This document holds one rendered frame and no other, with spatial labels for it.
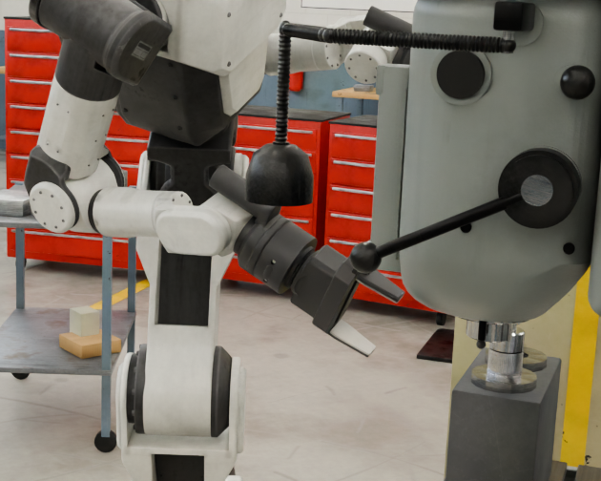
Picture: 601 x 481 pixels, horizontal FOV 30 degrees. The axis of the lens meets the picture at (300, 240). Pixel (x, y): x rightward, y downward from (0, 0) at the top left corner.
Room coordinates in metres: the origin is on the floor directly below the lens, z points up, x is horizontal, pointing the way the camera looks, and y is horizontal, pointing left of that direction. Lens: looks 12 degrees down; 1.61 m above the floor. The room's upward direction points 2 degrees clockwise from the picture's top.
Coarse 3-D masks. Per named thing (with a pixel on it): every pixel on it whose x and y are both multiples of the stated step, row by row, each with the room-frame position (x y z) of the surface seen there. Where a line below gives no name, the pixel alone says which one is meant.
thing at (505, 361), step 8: (496, 344) 1.49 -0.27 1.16; (504, 344) 1.49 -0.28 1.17; (512, 344) 1.48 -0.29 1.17; (520, 344) 1.49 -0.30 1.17; (488, 352) 1.51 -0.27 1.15; (496, 352) 1.49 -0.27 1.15; (504, 352) 1.49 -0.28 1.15; (512, 352) 1.49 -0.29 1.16; (520, 352) 1.49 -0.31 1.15; (488, 360) 1.50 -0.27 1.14; (496, 360) 1.49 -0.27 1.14; (504, 360) 1.49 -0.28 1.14; (512, 360) 1.49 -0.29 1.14; (520, 360) 1.49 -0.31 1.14; (488, 368) 1.50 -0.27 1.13; (496, 368) 1.49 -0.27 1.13; (504, 368) 1.49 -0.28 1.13; (512, 368) 1.49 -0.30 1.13; (520, 368) 1.49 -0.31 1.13; (496, 376) 1.49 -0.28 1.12; (504, 376) 1.49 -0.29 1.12; (512, 376) 1.49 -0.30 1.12; (520, 376) 1.50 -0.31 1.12
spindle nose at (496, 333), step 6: (468, 324) 1.12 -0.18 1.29; (474, 324) 1.12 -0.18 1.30; (492, 324) 1.11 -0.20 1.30; (498, 324) 1.11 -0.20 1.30; (504, 324) 1.11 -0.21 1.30; (510, 324) 1.12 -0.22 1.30; (468, 330) 1.12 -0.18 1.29; (474, 330) 1.12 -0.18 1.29; (492, 330) 1.11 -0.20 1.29; (498, 330) 1.11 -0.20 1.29; (504, 330) 1.11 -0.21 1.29; (510, 330) 1.12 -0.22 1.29; (468, 336) 1.12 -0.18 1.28; (474, 336) 1.12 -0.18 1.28; (486, 336) 1.11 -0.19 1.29; (492, 336) 1.11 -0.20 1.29; (498, 336) 1.11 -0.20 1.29; (504, 336) 1.11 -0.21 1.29; (510, 336) 1.12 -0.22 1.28; (492, 342) 1.11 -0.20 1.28; (498, 342) 1.11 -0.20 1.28
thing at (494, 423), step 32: (480, 352) 1.65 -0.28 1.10; (480, 384) 1.48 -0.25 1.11; (512, 384) 1.47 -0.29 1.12; (544, 384) 1.51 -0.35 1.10; (480, 416) 1.46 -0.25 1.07; (512, 416) 1.44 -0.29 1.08; (544, 416) 1.48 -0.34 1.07; (448, 448) 1.47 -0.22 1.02; (480, 448) 1.46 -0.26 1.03; (512, 448) 1.44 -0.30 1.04; (544, 448) 1.52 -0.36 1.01; (448, 480) 1.47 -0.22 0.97; (480, 480) 1.46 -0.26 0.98; (512, 480) 1.44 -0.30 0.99; (544, 480) 1.55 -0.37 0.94
